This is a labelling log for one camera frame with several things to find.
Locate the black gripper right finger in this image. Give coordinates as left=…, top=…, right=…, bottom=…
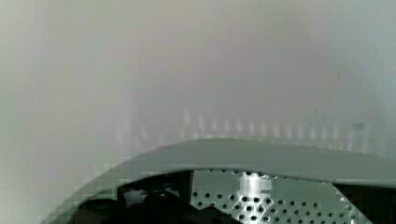
left=334, top=184, right=396, bottom=224

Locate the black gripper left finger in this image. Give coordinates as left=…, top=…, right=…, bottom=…
left=66, top=171, right=242, bottom=224

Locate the green strainer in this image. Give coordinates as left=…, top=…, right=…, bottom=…
left=41, top=139, right=395, bottom=224

